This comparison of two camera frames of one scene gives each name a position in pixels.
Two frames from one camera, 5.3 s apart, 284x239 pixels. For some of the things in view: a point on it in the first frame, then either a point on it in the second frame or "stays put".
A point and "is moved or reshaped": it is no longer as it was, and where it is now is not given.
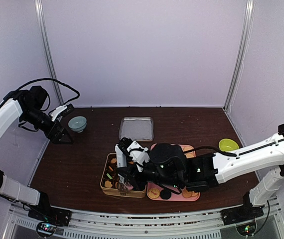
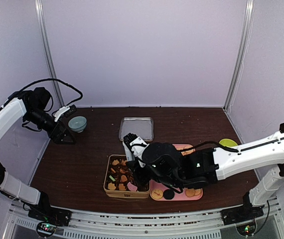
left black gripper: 55,138 stays put
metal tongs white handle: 121,162 is moved or reshaped
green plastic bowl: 227,144 stays put
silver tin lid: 139,129 stays put
